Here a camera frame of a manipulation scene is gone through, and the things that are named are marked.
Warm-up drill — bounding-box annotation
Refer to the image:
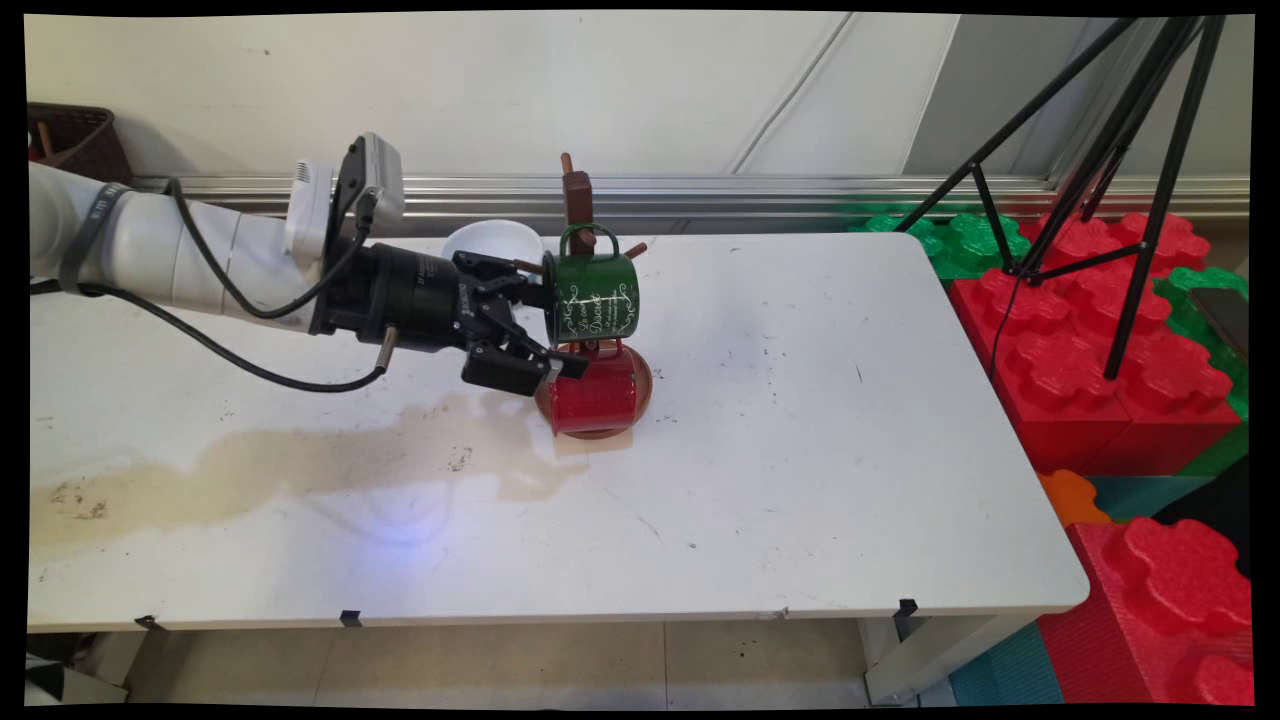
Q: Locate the green enamel mug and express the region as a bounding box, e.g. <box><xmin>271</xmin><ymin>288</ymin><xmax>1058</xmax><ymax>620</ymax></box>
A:
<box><xmin>541</xmin><ymin>222</ymin><xmax>642</xmax><ymax>349</ymax></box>

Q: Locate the brown wicker basket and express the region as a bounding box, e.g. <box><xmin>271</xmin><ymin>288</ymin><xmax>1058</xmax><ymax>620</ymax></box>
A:
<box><xmin>28</xmin><ymin>102</ymin><xmax>132</xmax><ymax>184</ymax></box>

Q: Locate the white table leg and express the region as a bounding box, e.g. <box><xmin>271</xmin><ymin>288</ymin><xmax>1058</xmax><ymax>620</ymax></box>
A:
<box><xmin>858</xmin><ymin>614</ymin><xmax>1033</xmax><ymax>707</ymax></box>

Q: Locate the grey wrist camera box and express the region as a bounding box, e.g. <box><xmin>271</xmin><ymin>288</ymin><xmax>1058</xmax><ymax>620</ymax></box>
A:
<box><xmin>335</xmin><ymin>132</ymin><xmax>407</xmax><ymax>241</ymax></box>

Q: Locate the black camera cable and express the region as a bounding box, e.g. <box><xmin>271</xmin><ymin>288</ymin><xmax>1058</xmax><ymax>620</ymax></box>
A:
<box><xmin>165</xmin><ymin>178</ymin><xmax>379</xmax><ymax>322</ymax></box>

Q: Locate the black cable with metal plug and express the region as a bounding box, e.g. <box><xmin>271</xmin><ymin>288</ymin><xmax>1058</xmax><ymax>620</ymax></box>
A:
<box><xmin>28</xmin><ymin>279</ymin><xmax>402</xmax><ymax>394</ymax></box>

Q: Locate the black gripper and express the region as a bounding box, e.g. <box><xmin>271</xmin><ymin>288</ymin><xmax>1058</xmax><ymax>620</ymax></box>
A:
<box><xmin>310</xmin><ymin>242</ymin><xmax>592</xmax><ymax>399</ymax></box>

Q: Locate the wooden mug tree stand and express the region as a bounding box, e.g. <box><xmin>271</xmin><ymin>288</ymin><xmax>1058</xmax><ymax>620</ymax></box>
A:
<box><xmin>515</xmin><ymin>152</ymin><xmax>655</xmax><ymax>442</ymax></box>

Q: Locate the white bowl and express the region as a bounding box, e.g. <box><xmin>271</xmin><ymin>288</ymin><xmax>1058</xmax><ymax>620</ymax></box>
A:
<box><xmin>442</xmin><ymin>219</ymin><xmax>547</xmax><ymax>275</ymax></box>

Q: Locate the grey strap on arm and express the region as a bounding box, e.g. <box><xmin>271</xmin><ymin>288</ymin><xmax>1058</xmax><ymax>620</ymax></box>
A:
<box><xmin>58</xmin><ymin>182</ymin><xmax>133</xmax><ymax>297</ymax></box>

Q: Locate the black tripod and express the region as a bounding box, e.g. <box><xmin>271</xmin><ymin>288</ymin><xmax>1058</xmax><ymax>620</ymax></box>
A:
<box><xmin>892</xmin><ymin>14</ymin><xmax>1230</xmax><ymax>382</ymax></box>

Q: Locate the red enamel mug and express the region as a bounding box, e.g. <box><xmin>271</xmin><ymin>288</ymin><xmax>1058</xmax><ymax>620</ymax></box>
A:
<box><xmin>536</xmin><ymin>340</ymin><xmax>642</xmax><ymax>439</ymax></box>

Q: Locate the orange foam building block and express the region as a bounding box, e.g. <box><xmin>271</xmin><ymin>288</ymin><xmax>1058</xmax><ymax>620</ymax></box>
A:
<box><xmin>1037</xmin><ymin>469</ymin><xmax>1113</xmax><ymax>529</ymax></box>

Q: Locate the aluminium wall rail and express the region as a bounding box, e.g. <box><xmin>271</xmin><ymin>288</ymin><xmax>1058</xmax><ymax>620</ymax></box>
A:
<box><xmin>130</xmin><ymin>174</ymin><xmax>1251</xmax><ymax>224</ymax></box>

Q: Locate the green foam building block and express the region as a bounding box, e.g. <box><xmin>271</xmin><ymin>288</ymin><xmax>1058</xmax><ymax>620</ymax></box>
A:
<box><xmin>850</xmin><ymin>211</ymin><xmax>1032</xmax><ymax>288</ymax></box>
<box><xmin>1153</xmin><ymin>264</ymin><xmax>1251</xmax><ymax>477</ymax></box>

